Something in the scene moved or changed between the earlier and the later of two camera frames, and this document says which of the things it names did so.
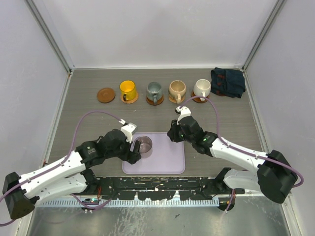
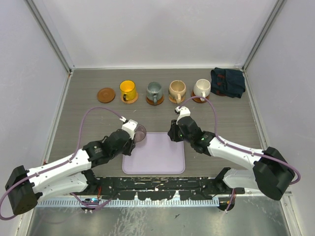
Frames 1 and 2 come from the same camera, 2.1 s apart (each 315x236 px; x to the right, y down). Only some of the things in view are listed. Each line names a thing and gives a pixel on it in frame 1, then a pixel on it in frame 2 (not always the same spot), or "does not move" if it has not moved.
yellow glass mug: x=128 y=88 does not move
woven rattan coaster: x=129 y=102 does not move
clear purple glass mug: x=145 y=146 to x=140 y=133
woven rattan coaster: x=174 y=100 does not move
